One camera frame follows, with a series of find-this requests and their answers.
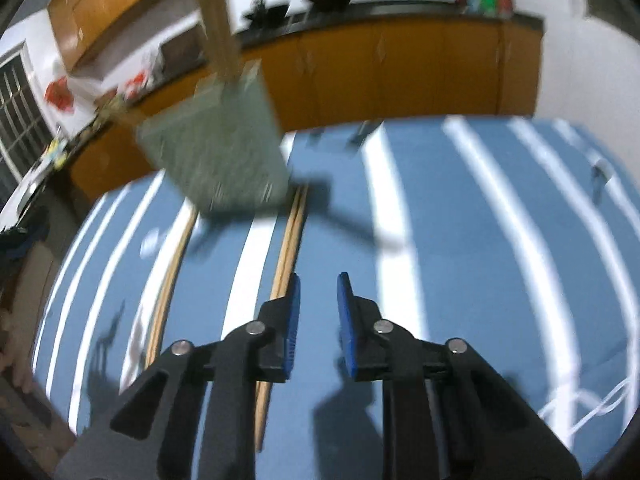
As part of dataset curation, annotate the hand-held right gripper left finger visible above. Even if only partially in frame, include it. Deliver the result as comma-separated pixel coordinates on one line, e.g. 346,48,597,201
52,272,302,480

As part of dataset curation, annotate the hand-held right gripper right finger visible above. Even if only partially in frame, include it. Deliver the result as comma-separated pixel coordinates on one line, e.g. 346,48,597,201
336,271,585,480

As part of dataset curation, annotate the green perforated utensil holder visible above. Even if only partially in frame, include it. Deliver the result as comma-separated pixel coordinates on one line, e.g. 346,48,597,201
136,59,292,221

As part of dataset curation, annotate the blue white striped tablecloth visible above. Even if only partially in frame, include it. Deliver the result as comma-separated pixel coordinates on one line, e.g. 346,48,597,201
30,115,640,472

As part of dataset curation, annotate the wooden base cabinet unit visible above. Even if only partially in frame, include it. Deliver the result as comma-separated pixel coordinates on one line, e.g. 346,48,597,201
67,10,546,201

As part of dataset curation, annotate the small red plastic bag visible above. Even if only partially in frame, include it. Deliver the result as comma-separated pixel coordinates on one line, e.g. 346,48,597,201
125,72,151,99

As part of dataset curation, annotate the black wok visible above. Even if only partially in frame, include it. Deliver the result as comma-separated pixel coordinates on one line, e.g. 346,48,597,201
242,0,291,27

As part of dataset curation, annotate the black kitchen countertop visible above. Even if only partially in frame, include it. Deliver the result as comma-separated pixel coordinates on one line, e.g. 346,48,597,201
0,0,546,231

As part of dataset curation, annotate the hanging red plastic bag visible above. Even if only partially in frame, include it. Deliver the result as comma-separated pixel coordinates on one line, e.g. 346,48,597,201
44,77,76,112

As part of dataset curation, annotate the barred window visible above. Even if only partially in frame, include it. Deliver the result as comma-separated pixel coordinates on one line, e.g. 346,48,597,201
0,45,54,181

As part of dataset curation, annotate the wooden wall cabinet unit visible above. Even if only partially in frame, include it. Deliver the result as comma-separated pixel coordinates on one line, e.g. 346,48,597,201
47,0,190,68

